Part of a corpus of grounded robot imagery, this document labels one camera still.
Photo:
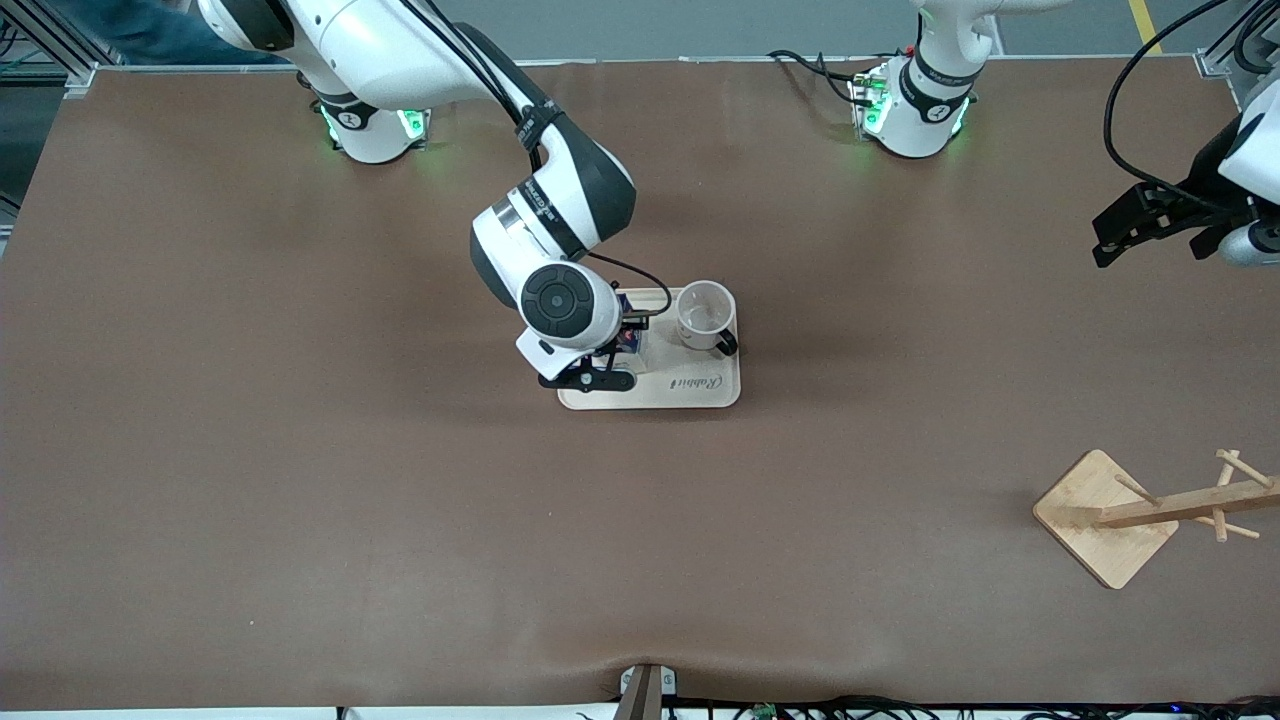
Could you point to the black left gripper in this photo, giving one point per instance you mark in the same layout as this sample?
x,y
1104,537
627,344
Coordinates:
x,y
1189,213

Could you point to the aluminium frame profile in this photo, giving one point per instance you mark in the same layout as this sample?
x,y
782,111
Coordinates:
x,y
1245,40
50,45

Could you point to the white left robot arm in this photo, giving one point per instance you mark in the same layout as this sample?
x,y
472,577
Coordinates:
x,y
915,122

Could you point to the blue jeans leg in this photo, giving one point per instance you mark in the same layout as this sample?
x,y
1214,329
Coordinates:
x,y
170,35

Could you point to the wooden mug tree stand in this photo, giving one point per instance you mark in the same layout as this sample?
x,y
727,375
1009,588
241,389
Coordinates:
x,y
1105,525

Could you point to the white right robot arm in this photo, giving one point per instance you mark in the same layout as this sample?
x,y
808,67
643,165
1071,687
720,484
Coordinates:
x,y
400,50

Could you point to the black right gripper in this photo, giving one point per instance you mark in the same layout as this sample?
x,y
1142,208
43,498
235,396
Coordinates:
x,y
627,322

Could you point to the beige rabbit print tray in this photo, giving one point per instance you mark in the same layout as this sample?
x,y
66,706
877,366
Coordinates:
x,y
690,385

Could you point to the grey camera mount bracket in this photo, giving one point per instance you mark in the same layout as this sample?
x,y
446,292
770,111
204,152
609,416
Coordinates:
x,y
645,690

